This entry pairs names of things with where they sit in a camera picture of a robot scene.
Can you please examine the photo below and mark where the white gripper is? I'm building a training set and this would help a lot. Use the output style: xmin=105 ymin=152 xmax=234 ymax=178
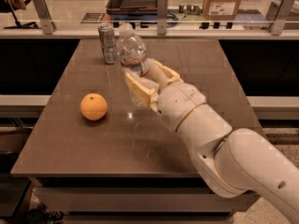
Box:
xmin=125 ymin=59 xmax=206 ymax=132

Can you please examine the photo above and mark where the metal glass bracket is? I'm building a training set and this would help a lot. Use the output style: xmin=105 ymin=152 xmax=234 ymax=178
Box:
xmin=33 ymin=0 xmax=56 ymax=35
xmin=157 ymin=0 xmax=168 ymax=35
xmin=269 ymin=0 xmax=296 ymax=35

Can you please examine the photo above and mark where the left metal glass bracket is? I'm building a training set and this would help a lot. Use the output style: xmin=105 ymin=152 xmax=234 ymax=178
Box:
xmin=33 ymin=0 xmax=56 ymax=35

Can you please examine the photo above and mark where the cardboard box with label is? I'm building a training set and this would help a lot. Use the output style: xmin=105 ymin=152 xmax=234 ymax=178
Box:
xmin=202 ymin=0 xmax=241 ymax=20

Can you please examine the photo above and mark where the middle metal glass bracket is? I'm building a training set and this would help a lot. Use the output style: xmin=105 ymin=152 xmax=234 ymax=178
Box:
xmin=157 ymin=0 xmax=168 ymax=35

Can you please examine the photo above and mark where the right metal glass bracket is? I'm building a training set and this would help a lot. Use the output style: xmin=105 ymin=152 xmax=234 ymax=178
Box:
xmin=269 ymin=0 xmax=296 ymax=35

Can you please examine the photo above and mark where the clear plastic water bottle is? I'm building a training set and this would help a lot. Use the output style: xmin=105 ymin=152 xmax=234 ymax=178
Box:
xmin=117 ymin=22 xmax=154 ymax=108

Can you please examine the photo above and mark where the orange fruit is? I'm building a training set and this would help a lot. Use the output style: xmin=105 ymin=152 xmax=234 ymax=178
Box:
xmin=80 ymin=93 xmax=107 ymax=120

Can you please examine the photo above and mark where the silver drink can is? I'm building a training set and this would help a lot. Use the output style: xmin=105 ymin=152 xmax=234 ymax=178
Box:
xmin=98 ymin=23 xmax=118 ymax=64

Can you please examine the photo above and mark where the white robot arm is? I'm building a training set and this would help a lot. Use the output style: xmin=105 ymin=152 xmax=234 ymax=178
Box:
xmin=124 ymin=59 xmax=299 ymax=224

